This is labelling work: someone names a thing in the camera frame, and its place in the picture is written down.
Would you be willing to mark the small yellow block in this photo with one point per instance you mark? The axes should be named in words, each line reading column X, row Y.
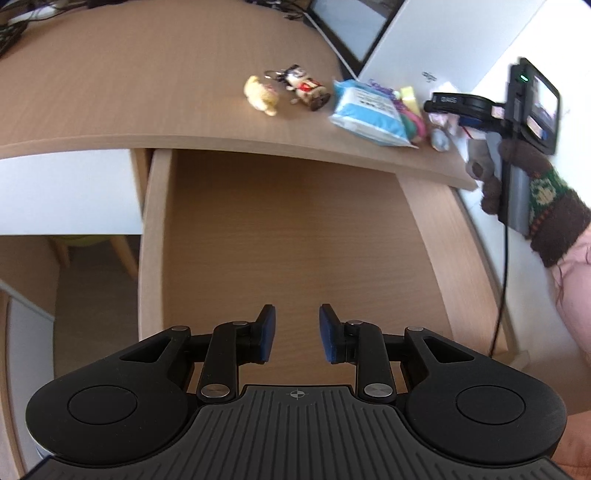
column 411, row 99

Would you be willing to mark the person's pink garment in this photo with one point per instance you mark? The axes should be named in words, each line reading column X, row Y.
column 575, row 452

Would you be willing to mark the blue tissue packet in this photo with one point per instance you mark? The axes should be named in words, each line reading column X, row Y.
column 369, row 113

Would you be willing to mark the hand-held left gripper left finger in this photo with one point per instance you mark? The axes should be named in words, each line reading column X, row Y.
column 268, row 332

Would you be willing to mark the white appliance box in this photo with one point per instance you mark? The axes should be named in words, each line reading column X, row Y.
column 443, row 41

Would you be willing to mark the person's right hand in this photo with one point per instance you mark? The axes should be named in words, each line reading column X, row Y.
column 554, row 203

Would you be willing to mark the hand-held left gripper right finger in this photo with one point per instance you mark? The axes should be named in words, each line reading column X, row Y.
column 328, row 334

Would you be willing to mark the yellow plush toy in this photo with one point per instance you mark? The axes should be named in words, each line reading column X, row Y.
column 261, row 94

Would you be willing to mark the wooden drawer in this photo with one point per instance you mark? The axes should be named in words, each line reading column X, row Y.
column 295, row 230

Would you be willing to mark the small pink white toy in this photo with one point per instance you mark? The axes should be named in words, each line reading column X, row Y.
column 439, row 119

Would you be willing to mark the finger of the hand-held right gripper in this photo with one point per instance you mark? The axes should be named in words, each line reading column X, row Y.
column 457, row 104

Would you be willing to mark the person's right forearm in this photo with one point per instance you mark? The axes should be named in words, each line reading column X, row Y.
column 577, row 295

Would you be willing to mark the black framed screen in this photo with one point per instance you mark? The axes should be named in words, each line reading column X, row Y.
column 351, row 23

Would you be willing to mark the wooden chair with green seat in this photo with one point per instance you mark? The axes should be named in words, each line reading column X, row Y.
column 124, row 251

